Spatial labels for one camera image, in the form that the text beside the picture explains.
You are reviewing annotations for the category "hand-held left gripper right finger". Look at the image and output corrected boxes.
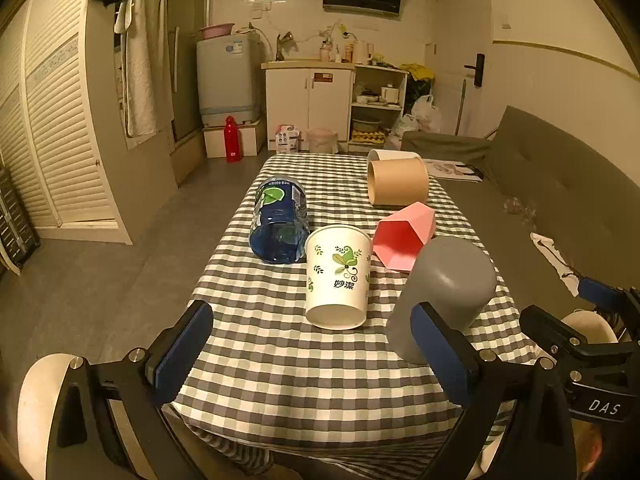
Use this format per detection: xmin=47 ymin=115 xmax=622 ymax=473
xmin=410 ymin=301 xmax=581 ymax=480

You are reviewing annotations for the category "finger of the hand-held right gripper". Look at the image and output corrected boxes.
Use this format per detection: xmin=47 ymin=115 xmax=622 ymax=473
xmin=519 ymin=304 xmax=592 ymax=362
xmin=579 ymin=276 xmax=640 ymax=322

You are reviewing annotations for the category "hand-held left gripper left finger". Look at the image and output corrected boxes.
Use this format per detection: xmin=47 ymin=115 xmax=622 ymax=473
xmin=50 ymin=300 xmax=216 ymax=480

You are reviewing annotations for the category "white leaf print paper cup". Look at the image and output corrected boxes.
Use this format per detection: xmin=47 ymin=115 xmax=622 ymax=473
xmin=305 ymin=224 xmax=374 ymax=331

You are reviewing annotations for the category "grey plastic cup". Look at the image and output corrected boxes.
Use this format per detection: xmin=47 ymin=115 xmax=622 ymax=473
xmin=386 ymin=236 xmax=498 ymax=365

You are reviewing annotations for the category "pink hexagonal cup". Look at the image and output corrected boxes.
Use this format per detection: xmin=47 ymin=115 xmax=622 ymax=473
xmin=373 ymin=202 xmax=436 ymax=273

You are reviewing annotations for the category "blue transparent plastic cup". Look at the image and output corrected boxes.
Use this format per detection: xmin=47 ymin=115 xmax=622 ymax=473
xmin=249 ymin=176 xmax=310 ymax=265

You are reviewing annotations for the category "tan cup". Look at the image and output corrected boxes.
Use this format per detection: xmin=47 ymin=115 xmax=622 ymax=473
xmin=366 ymin=157 xmax=430 ymax=207

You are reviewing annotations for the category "white round object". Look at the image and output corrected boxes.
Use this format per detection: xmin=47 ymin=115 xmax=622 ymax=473
xmin=560 ymin=309 xmax=620 ymax=345
xmin=16 ymin=352 xmax=76 ymax=463

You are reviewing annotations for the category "white stained cloth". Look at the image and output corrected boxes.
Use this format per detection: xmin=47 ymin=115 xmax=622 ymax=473
xmin=530 ymin=232 xmax=585 ymax=297

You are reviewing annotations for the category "checked tablecloth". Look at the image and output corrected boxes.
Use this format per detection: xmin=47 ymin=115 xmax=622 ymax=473
xmin=162 ymin=152 xmax=538 ymax=480

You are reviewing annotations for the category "grey-green sofa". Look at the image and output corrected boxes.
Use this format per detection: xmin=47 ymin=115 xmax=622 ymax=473
xmin=400 ymin=106 xmax=640 ymax=311

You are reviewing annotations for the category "printed paper sheet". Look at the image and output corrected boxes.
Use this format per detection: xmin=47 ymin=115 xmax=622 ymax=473
xmin=425 ymin=158 xmax=485 ymax=182

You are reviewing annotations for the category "black crate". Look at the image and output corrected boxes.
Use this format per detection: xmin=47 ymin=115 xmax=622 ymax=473
xmin=0 ymin=165 xmax=41 ymax=275

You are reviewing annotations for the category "red bottle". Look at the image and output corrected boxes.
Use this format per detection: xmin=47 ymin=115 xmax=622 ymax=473
xmin=223 ymin=116 xmax=241 ymax=163

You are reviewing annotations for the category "white box stand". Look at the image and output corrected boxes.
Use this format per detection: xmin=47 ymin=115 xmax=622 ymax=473
xmin=202 ymin=120 xmax=267 ymax=159

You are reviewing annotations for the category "white plastic bag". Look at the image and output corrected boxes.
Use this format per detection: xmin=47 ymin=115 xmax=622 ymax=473
xmin=410 ymin=95 xmax=443 ymax=133
xmin=387 ymin=114 xmax=419 ymax=151

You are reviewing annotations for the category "pink trash bin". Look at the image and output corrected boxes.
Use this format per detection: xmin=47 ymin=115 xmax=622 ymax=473
xmin=306 ymin=128 xmax=339 ymax=154

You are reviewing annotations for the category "white louvered wardrobe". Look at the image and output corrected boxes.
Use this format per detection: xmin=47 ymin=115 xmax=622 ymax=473
xmin=0 ymin=0 xmax=179 ymax=247

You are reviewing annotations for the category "white open shelf unit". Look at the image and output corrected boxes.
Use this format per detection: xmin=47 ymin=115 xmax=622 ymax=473
xmin=349 ymin=64 xmax=410 ymax=153

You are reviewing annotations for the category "white washing machine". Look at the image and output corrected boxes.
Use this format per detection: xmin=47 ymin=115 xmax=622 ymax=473
xmin=196 ymin=35 xmax=264 ymax=126

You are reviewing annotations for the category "white sink cabinet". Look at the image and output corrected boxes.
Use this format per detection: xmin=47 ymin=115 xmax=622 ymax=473
xmin=261 ymin=61 xmax=357 ymax=154

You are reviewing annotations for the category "yellow bag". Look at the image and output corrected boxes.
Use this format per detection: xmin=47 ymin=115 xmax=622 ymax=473
xmin=402 ymin=62 xmax=436 ymax=83

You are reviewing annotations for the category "white door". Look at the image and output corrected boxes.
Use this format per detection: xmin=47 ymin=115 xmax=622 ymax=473
xmin=429 ymin=0 xmax=493 ymax=137

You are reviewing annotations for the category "white hanging towel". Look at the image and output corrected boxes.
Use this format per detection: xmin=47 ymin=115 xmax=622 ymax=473
xmin=114 ymin=0 xmax=168 ymax=137

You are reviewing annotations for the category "pink basin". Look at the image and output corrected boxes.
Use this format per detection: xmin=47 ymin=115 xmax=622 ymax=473
xmin=199 ymin=23 xmax=236 ymax=40

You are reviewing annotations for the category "mop handle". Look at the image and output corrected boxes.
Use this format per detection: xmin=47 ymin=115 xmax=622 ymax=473
xmin=454 ymin=79 xmax=469 ymax=137

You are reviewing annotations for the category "black door handle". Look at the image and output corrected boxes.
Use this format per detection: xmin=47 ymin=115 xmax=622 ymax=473
xmin=464 ymin=53 xmax=486 ymax=88

